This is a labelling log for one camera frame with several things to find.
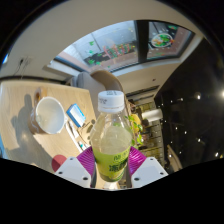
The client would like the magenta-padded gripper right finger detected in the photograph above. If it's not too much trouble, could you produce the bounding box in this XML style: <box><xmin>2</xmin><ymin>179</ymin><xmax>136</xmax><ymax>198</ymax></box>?
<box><xmin>128</xmin><ymin>145</ymin><xmax>169</xmax><ymax>189</ymax></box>

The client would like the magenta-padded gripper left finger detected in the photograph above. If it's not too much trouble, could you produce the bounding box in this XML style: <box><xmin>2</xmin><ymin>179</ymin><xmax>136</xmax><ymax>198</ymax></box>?
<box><xmin>54</xmin><ymin>145</ymin><xmax>98</xmax><ymax>189</ymax></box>

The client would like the clear green-label drink bottle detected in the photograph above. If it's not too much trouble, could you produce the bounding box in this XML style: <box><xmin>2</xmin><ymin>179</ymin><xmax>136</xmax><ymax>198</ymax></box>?
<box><xmin>89</xmin><ymin>89</ymin><xmax>134</xmax><ymax>183</ymax></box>

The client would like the flat round red coaster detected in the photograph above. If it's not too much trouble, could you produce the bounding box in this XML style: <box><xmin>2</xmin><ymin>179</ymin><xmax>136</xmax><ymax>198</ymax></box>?
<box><xmin>51</xmin><ymin>154</ymin><xmax>68</xmax><ymax>173</ymax></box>

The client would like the white pen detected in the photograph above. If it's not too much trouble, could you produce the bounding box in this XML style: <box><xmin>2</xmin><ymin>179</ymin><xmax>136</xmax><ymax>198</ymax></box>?
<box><xmin>68</xmin><ymin>121</ymin><xmax>86</xmax><ymax>151</ymax></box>

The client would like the green potted plant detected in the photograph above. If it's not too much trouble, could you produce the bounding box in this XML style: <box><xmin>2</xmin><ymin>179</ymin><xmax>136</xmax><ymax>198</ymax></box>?
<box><xmin>124</xmin><ymin>113</ymin><xmax>144</xmax><ymax>148</ymax></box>

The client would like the white round pillar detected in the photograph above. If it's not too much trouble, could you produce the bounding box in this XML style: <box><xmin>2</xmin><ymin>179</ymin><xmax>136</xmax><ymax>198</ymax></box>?
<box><xmin>141</xmin><ymin>108</ymin><xmax>164</xmax><ymax>124</ymax></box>

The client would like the flat blue box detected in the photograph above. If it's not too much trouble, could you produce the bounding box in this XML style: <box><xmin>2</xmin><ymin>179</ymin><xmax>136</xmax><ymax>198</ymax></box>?
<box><xmin>65</xmin><ymin>103</ymin><xmax>87</xmax><ymax>128</ymax></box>

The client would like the brown paper-look mug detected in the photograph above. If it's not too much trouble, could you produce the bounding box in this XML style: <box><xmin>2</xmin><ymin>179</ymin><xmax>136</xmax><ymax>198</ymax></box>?
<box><xmin>28</xmin><ymin>87</ymin><xmax>68</xmax><ymax>135</ymax></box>

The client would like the group of ceiling lights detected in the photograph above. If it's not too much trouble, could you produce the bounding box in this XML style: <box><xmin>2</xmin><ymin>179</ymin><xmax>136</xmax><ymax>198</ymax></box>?
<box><xmin>166</xmin><ymin>89</ymin><xmax>224</xmax><ymax>159</ymax></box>

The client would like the grey curved sofa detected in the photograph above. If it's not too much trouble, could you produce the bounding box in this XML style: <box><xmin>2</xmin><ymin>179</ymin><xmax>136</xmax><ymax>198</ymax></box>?
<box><xmin>69</xmin><ymin>69</ymin><xmax>124</xmax><ymax>114</ymax></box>

